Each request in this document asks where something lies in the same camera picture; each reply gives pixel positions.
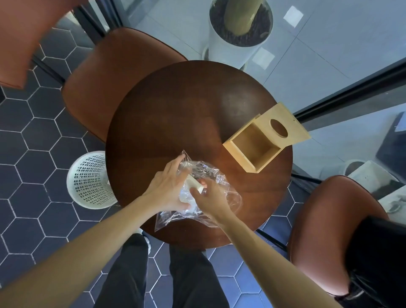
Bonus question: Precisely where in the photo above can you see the white plant pot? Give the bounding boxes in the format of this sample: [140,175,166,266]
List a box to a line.
[208,0,274,67]

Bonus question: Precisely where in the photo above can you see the white tissue pack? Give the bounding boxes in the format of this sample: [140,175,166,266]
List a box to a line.
[181,173,205,204]

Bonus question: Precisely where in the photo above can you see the black garment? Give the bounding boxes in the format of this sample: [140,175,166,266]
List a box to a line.
[336,215,406,308]

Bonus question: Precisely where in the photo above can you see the dark grey window frame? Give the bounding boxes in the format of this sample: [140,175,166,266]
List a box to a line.
[31,0,406,132]

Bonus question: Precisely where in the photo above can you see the person's right forearm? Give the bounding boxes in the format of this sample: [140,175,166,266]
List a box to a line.
[220,212,343,308]

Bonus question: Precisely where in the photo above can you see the brown leather chair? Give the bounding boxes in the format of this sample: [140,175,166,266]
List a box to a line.
[287,175,391,297]
[0,0,188,143]

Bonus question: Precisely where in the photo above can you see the white perforated plastic basket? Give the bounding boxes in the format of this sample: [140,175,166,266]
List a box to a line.
[66,151,118,210]

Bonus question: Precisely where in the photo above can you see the light wooden box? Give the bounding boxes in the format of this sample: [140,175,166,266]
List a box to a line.
[222,101,312,174]

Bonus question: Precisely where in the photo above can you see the person's black trousers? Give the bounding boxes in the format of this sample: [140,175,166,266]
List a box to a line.
[93,233,230,308]

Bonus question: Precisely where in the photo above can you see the white metal stand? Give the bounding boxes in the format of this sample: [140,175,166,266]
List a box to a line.
[377,193,406,223]

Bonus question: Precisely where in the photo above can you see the white rectangular box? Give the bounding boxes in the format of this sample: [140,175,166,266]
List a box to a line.
[347,160,400,199]

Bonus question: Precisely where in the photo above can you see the dark grey plinth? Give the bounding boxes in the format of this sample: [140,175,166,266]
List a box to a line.
[376,113,406,175]

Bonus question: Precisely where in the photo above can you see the person's left hand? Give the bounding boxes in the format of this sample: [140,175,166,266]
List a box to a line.
[141,154,203,215]

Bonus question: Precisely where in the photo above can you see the person's right hand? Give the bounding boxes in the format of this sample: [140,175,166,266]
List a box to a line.
[189,177,237,228]

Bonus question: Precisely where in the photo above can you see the clear plastic bag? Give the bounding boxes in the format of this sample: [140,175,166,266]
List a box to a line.
[154,150,243,232]

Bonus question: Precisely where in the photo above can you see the person's left forearm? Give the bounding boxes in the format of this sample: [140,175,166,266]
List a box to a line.
[0,196,165,308]

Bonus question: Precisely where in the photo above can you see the person's white shoe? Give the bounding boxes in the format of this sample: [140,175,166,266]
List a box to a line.
[137,228,152,254]

